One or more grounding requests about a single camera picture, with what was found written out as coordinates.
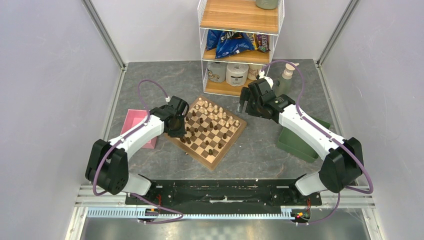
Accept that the green jar top shelf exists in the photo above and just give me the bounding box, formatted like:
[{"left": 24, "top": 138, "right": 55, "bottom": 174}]
[{"left": 255, "top": 0, "right": 279, "bottom": 10}]

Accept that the white cup right shelf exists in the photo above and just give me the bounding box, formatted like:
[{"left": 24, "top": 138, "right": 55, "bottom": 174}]
[{"left": 247, "top": 64, "right": 263, "bottom": 80}]

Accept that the brown candy bag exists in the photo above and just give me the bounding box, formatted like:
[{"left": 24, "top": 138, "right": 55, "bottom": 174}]
[{"left": 253, "top": 33, "right": 270, "bottom": 53}]

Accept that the blue chips bag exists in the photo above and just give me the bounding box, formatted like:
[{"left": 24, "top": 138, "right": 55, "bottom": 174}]
[{"left": 205, "top": 29, "right": 255, "bottom": 59}]

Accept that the white toilet paper roll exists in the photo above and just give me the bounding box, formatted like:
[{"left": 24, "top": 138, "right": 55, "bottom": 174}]
[{"left": 225, "top": 63, "right": 249, "bottom": 87}]

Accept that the pink plastic bin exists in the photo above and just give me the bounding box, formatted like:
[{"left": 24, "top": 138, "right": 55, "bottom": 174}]
[{"left": 120, "top": 109, "right": 158, "bottom": 149}]

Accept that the green soap pump bottle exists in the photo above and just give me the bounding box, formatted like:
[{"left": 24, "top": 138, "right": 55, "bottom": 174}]
[{"left": 274, "top": 63, "right": 296, "bottom": 97}]

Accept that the green plastic bin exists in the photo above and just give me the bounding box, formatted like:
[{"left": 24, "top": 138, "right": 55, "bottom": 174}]
[{"left": 276, "top": 116, "right": 333, "bottom": 163}]

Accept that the wooden chess board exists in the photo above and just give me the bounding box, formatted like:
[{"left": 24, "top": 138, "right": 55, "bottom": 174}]
[{"left": 166, "top": 96, "right": 247, "bottom": 170}]

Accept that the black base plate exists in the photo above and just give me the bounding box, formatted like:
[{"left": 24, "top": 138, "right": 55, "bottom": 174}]
[{"left": 144, "top": 179, "right": 322, "bottom": 215}]

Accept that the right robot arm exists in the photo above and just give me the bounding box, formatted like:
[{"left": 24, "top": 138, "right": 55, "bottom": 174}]
[{"left": 239, "top": 78, "right": 364, "bottom": 205}]

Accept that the purple cable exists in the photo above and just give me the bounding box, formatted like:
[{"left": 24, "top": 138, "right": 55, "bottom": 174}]
[
  {"left": 259, "top": 59, "right": 375, "bottom": 227},
  {"left": 92, "top": 79, "right": 185, "bottom": 225}
]

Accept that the white printed mug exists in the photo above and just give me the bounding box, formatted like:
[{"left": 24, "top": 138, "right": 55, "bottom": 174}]
[{"left": 207, "top": 61, "right": 227, "bottom": 83}]

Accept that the white wire wooden shelf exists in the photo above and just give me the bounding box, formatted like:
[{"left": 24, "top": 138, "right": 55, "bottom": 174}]
[{"left": 197, "top": 0, "right": 285, "bottom": 97}]

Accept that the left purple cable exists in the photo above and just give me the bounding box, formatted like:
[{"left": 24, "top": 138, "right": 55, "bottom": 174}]
[{"left": 92, "top": 79, "right": 185, "bottom": 225}]

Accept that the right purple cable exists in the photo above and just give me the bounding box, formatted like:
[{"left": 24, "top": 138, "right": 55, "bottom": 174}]
[{"left": 259, "top": 59, "right": 375, "bottom": 227}]

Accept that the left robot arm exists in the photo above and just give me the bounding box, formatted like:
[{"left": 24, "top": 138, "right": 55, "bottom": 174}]
[{"left": 85, "top": 96, "right": 190, "bottom": 205}]

